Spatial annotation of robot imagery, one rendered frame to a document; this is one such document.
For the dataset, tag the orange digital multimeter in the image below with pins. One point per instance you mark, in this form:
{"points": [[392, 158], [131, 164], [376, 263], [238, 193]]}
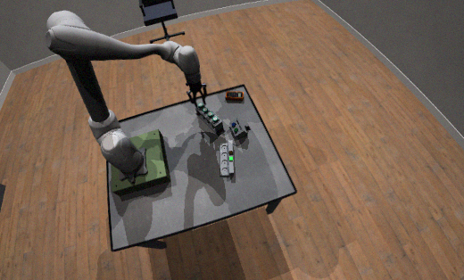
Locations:
{"points": [[235, 96]]}

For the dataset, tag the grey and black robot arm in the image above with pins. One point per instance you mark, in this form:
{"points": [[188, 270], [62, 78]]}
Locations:
{"points": [[78, 45]]}

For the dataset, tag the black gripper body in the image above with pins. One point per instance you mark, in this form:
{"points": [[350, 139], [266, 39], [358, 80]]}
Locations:
{"points": [[195, 86]]}

